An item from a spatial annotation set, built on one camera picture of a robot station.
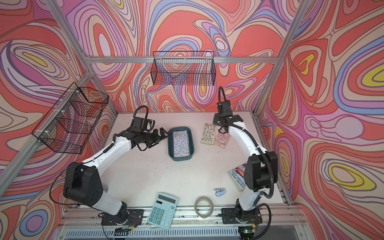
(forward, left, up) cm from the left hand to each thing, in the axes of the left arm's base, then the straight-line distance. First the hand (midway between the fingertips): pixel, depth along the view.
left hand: (167, 138), depth 86 cm
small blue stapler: (-25, -30, -15) cm, 42 cm away
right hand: (+9, -32, +3) cm, 33 cm away
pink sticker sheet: (+10, -35, -16) cm, 40 cm away
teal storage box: (+5, 0, -13) cm, 14 cm away
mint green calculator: (-35, 0, -14) cm, 38 cm away
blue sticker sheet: (+4, -7, -12) cm, 15 cm away
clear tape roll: (-29, -21, -14) cm, 39 cm away
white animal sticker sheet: (+15, -27, -16) cm, 34 cm away
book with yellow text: (-17, -41, -13) cm, 46 cm away
